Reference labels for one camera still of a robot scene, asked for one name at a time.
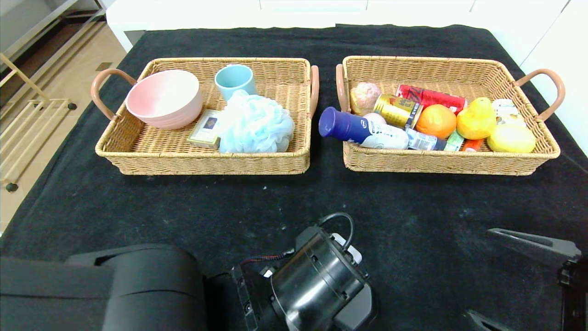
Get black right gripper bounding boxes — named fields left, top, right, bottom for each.
left=463, top=228, right=588, bottom=331

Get yellow toy pear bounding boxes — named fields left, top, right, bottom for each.
left=457, top=97, right=497, bottom=140

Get orange fruit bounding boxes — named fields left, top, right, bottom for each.
left=415, top=104, right=458, bottom=140

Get white yogurt bottle blue cap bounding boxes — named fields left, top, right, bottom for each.
left=318, top=106, right=409, bottom=150

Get playing card box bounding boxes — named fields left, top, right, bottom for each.
left=187, top=109, right=223, bottom=150

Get pink plastic bowl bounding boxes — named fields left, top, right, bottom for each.
left=125, top=69, right=203, bottom=130

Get yellow lemon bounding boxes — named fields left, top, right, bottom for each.
left=487, top=124, right=537, bottom=154

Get green wrapped candy bar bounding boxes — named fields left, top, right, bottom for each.
left=443, top=130, right=464, bottom=152

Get small blue packet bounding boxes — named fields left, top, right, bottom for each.
left=405, top=129, right=446, bottom=151

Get white snack packet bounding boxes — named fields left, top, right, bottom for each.
left=492, top=99, right=526, bottom=128

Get red cola can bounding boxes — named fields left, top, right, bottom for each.
left=396, top=85, right=468, bottom=115

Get gold drink can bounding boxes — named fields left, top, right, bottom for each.
left=373, top=94, right=423, bottom=131

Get pink fluffy pastry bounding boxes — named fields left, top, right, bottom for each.
left=350, top=82, right=382, bottom=115

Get light blue bath loofah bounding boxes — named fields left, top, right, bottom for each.
left=217, top=90, right=295, bottom=154

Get teal plastic cup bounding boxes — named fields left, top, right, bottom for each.
left=215, top=64, right=258, bottom=102

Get wooden slatted rack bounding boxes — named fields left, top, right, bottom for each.
left=0, top=53, right=78, bottom=194

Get grey metal shelf unit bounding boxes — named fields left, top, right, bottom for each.
left=0, top=0, right=108, bottom=108

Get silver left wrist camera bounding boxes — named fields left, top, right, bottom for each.
left=331, top=232, right=363, bottom=265

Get black left camera cable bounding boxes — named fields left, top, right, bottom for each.
left=317, top=212, right=355, bottom=251

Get woven wicker basket brown handles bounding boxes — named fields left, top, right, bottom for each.
left=91, top=57, right=320, bottom=176
left=335, top=56, right=565, bottom=176

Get red black coiled cable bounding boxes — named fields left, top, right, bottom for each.
left=239, top=251, right=294, bottom=267

